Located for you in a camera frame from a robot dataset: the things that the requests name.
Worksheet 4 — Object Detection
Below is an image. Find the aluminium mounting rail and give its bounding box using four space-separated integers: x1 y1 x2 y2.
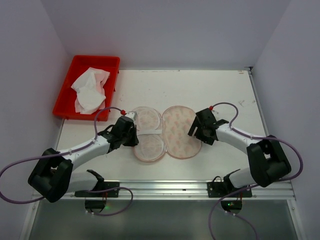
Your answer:
67 178 297 201

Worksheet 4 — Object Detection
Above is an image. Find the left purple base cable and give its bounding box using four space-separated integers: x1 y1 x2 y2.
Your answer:
74 187 135 217

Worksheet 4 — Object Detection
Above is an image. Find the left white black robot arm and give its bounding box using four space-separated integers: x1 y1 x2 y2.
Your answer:
28 112 139 203

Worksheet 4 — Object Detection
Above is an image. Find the peach floral mesh laundry bag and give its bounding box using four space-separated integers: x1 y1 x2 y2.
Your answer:
133 105 202 163

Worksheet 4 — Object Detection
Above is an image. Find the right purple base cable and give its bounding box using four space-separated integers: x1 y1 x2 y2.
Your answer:
208 184 261 240

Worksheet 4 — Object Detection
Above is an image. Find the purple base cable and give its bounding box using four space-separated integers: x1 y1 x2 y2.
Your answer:
208 184 261 240
74 187 135 217

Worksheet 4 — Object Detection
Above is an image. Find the white bra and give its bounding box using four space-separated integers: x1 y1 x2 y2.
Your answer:
70 66 107 115

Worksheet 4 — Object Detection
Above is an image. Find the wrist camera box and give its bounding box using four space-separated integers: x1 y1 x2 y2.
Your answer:
209 105 220 118
124 111 138 122

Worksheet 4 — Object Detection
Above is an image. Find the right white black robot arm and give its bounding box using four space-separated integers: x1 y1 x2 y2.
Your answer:
188 108 292 194

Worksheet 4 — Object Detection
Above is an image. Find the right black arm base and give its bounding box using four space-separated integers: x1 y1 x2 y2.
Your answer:
206 170 253 215

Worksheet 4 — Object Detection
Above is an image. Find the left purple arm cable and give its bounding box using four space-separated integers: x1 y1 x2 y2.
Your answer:
0 106 127 205

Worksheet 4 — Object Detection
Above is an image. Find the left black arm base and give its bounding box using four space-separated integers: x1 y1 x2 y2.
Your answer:
74 169 121 216

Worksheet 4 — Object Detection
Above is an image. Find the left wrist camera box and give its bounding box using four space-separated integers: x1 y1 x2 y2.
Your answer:
124 111 138 122

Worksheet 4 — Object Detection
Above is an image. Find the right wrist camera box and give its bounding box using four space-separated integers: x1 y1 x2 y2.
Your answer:
209 105 220 118

